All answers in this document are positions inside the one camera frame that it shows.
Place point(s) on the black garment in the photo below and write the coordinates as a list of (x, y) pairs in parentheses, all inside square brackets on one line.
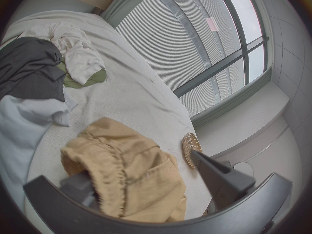
[(26, 67)]

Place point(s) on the white garment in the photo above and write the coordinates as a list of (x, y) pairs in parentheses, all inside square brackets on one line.
[(80, 57)]

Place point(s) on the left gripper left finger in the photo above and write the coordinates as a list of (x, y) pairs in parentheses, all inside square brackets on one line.
[(76, 185)]

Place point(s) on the grey-green curtain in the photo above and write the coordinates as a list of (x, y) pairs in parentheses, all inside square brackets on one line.
[(121, 4)]

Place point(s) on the tan shorts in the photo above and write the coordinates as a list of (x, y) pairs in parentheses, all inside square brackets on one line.
[(136, 169)]

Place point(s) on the round woven basket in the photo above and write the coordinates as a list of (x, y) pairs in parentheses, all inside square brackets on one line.
[(189, 147)]

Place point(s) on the bed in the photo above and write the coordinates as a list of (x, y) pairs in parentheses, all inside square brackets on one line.
[(136, 94)]

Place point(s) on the green garment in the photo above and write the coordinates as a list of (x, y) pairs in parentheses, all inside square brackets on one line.
[(97, 78)]

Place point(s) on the window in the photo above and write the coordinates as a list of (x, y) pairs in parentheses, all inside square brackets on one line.
[(170, 45)]

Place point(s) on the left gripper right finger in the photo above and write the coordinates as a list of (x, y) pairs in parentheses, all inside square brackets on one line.
[(224, 184)]

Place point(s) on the pale blue garment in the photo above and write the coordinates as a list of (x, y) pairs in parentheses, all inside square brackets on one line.
[(22, 121)]

